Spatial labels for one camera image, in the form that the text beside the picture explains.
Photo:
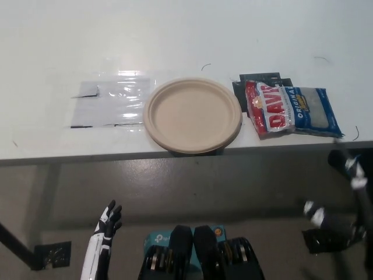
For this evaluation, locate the teal cardboard box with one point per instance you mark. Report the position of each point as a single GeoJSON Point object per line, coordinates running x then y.
{"type": "Point", "coordinates": [157, 237]}

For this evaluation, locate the black tape patch under bag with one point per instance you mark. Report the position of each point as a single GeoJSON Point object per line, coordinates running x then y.
{"type": "Point", "coordinates": [240, 93]}

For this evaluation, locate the red blue sunflower seed bag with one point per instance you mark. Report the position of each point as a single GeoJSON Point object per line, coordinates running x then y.
{"type": "Point", "coordinates": [274, 111]}

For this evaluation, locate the beige paper plate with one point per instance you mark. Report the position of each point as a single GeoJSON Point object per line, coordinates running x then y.
{"type": "Point", "coordinates": [192, 113]}

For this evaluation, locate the black and blue bulky object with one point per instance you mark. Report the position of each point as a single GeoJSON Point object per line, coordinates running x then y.
{"type": "Point", "coordinates": [335, 160]}

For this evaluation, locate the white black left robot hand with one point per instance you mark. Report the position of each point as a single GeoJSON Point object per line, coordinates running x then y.
{"type": "Point", "coordinates": [97, 251]}

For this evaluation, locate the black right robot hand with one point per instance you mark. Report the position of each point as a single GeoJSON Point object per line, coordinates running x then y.
{"type": "Point", "coordinates": [362, 204]}

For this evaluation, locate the clear plastic taped grey sheet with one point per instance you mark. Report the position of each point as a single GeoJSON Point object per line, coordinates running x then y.
{"type": "Point", "coordinates": [110, 108]}

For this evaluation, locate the black slanted table leg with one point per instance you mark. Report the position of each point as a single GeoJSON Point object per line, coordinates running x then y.
{"type": "Point", "coordinates": [14, 245]}

